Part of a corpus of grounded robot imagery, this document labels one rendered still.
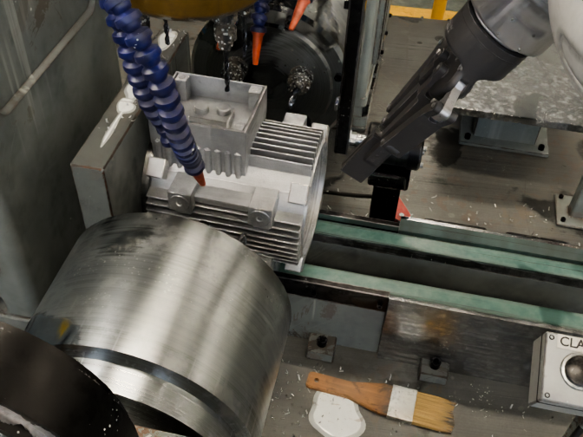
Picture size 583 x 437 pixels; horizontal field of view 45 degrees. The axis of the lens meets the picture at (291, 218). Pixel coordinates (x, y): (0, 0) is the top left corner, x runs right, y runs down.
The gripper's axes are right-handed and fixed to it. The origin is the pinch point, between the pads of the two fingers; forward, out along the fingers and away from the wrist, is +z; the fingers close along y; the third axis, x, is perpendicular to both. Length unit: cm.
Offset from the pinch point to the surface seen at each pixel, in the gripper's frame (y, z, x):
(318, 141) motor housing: -6.6, 7.3, -3.4
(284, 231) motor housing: 2.8, 14.5, -1.6
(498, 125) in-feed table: -53, 16, 34
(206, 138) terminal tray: -1.1, 11.7, -15.5
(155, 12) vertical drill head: 2.9, -2.3, -27.1
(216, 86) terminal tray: -10.8, 11.9, -17.2
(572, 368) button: 17.8, -4.7, 24.0
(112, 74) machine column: -20.2, 27.8, -29.8
